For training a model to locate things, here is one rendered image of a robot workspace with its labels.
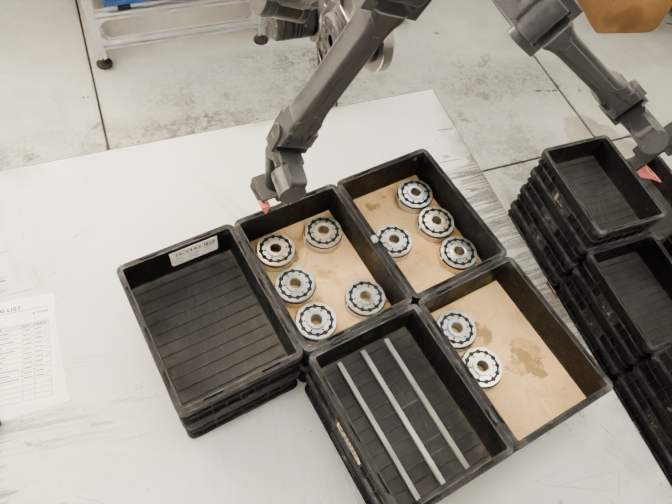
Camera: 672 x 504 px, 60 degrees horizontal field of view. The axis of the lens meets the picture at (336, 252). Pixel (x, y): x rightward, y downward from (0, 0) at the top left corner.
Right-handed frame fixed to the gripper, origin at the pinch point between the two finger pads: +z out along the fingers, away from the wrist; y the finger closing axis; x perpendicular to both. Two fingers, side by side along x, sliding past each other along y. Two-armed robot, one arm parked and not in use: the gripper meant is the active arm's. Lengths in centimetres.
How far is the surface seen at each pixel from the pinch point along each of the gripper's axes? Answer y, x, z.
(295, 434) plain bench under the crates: -14, -42, 35
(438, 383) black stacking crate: 20, -50, 22
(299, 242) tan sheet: 7.7, 0.6, 23.3
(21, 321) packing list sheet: -65, 16, 36
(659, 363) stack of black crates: 104, -73, 56
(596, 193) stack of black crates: 132, -11, 57
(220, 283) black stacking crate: -16.2, -1.9, 23.2
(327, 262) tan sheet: 11.6, -8.2, 23.0
